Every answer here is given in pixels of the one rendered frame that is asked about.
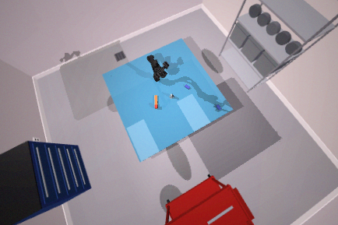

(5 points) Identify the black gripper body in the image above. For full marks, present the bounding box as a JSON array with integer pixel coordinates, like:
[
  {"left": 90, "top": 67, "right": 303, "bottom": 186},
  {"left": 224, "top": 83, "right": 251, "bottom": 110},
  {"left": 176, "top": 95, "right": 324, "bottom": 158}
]
[{"left": 154, "top": 62, "right": 169, "bottom": 79}]

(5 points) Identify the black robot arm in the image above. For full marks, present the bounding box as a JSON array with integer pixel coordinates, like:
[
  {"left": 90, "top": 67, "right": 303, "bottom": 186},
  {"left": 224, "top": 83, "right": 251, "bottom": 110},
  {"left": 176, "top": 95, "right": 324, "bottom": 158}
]
[{"left": 147, "top": 55, "right": 167, "bottom": 82}]

